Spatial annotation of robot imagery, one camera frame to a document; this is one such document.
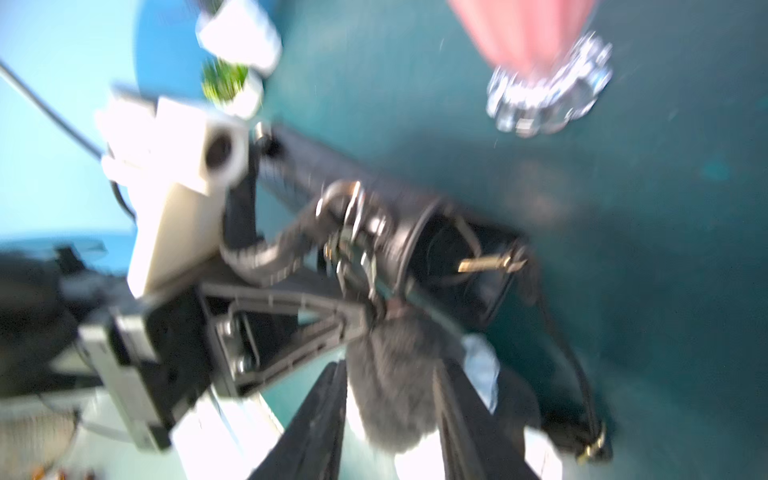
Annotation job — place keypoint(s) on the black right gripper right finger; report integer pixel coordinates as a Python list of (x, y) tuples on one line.
[(473, 445)]

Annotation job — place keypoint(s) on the white dish green succulents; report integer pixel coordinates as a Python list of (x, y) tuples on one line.
[(233, 88)]

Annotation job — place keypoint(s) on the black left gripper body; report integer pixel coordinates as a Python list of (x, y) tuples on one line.
[(157, 355)]

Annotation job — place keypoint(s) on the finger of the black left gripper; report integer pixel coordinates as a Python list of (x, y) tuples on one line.
[(257, 337)]

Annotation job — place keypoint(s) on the grey plush penguin decoration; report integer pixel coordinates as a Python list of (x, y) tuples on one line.
[(390, 374)]

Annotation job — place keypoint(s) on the pink vase with glass base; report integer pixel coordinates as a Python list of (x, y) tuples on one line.
[(549, 65)]

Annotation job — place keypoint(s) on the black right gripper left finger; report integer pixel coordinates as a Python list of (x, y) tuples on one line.
[(311, 446)]

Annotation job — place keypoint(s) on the white pot lavender plant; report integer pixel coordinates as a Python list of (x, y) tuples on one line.
[(241, 32)]

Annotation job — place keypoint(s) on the black bag with strap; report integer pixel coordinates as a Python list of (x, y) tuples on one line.
[(406, 243)]

